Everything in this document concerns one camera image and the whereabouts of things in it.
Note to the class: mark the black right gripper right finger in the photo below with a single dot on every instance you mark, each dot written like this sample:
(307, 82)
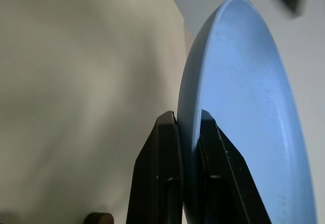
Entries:
(228, 183)

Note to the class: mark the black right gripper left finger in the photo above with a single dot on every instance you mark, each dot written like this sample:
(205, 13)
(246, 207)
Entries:
(157, 170)

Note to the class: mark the blue plate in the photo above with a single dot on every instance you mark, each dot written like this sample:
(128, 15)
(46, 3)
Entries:
(241, 81)

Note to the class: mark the dark wooden dish rack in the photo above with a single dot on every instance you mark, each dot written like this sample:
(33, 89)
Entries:
(99, 219)

